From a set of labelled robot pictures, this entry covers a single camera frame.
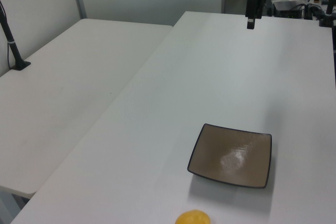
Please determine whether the yellow potato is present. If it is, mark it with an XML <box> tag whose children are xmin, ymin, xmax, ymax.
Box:
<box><xmin>174</xmin><ymin>209</ymin><xmax>212</xmax><ymax>224</ymax></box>

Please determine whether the square brown ceramic plate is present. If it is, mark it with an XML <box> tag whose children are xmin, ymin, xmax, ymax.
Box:
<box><xmin>186</xmin><ymin>123</ymin><xmax>272</xmax><ymax>189</ymax></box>

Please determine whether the black electronics box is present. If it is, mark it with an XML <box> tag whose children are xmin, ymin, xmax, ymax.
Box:
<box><xmin>272</xmin><ymin>0</ymin><xmax>307</xmax><ymax>18</ymax></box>

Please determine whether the black clamp stand pole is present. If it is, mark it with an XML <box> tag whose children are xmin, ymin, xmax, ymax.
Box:
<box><xmin>318</xmin><ymin>0</ymin><xmax>336</xmax><ymax>28</ymax></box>

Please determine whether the black camera stand pole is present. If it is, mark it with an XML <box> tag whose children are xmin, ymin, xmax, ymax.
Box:
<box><xmin>0</xmin><ymin>0</ymin><xmax>32</xmax><ymax>71</ymax></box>

